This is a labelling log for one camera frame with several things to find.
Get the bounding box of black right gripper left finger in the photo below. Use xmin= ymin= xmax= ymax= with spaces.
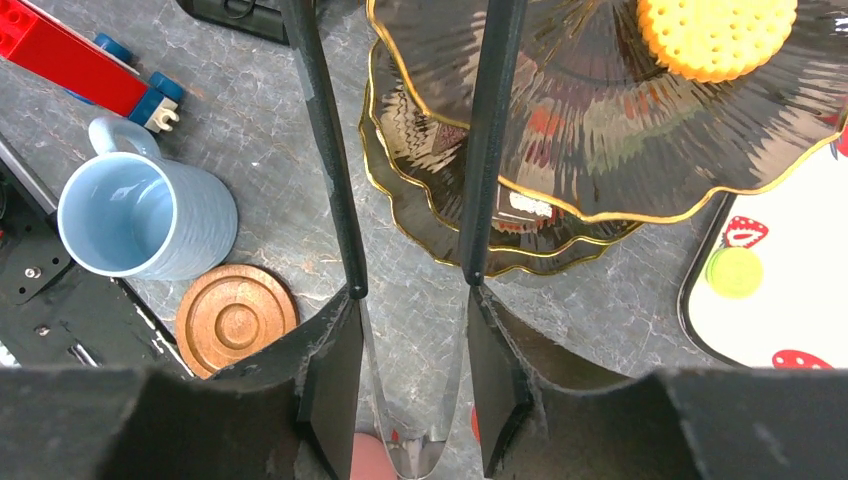
xmin=1 ymin=1 xmax=367 ymax=479

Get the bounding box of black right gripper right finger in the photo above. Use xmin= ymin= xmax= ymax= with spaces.
xmin=417 ymin=0 xmax=848 ymax=480

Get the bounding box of three-tier black gold cake stand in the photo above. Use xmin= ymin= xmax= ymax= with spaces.
xmin=366 ymin=1 xmax=847 ymax=257

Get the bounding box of orange toy macaron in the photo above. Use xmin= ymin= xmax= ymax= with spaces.
xmin=637 ymin=0 xmax=798 ymax=83

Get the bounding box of red round coaster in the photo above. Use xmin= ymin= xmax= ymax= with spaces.
xmin=470 ymin=405 xmax=481 ymax=444

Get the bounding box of pink mug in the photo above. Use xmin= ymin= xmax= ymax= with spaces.
xmin=350 ymin=432 xmax=397 ymax=480

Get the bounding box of amber glass saucer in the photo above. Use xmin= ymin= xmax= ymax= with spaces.
xmin=175 ymin=264 xmax=300 ymax=379

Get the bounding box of green toy macaron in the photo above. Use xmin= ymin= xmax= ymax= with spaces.
xmin=705 ymin=247 xmax=764 ymax=299

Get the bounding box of light blue mug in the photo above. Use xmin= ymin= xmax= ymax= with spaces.
xmin=57 ymin=116 xmax=238 ymax=281

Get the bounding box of cream strawberry serving tray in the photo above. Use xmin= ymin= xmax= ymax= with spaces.
xmin=677 ymin=135 xmax=847 ymax=369

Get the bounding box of black poker chip case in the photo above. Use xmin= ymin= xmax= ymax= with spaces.
xmin=176 ymin=0 xmax=289 ymax=46

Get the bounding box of red toy car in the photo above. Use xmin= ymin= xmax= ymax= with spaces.
xmin=1 ymin=0 xmax=184 ymax=132

